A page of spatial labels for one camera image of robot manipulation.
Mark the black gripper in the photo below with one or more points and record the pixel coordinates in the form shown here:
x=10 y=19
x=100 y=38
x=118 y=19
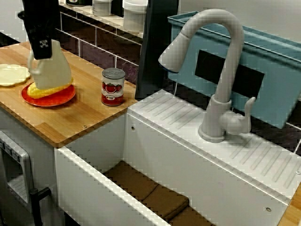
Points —
x=40 y=18

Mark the white detergent bottle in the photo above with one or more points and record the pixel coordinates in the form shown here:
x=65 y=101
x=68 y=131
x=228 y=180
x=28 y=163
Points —
x=54 y=73

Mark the yellow toy corn cob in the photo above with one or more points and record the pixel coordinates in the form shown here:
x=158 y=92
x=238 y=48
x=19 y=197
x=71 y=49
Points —
x=34 y=93

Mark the tomato soup can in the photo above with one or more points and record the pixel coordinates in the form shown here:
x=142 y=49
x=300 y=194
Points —
x=113 y=89

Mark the cream scalloped plate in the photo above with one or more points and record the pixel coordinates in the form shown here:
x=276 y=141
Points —
x=11 y=75

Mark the red round plate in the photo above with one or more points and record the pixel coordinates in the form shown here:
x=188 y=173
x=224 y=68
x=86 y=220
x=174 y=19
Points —
x=54 y=101

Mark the dark jar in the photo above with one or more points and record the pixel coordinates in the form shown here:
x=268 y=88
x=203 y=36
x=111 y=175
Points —
x=77 y=2

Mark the white canister with print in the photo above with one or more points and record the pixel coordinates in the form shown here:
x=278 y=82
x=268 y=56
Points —
x=102 y=8

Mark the plain white canister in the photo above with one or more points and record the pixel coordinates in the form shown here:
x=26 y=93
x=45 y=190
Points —
x=134 y=16

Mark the dark upright pillar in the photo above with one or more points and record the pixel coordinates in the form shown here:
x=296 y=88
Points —
x=152 y=58

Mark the grey toy dishwasher panel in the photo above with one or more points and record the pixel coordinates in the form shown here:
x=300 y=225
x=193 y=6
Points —
x=21 y=169

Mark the brown folded cloth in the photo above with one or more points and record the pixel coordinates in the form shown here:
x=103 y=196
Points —
x=150 y=188

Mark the white toy sink basin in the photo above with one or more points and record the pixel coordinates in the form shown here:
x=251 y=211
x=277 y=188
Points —
x=188 y=153

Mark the grey toy faucet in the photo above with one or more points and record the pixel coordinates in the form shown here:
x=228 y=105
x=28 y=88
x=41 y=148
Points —
x=216 y=117

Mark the teal plastic bin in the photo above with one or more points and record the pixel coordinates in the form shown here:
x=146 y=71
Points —
x=270 y=61

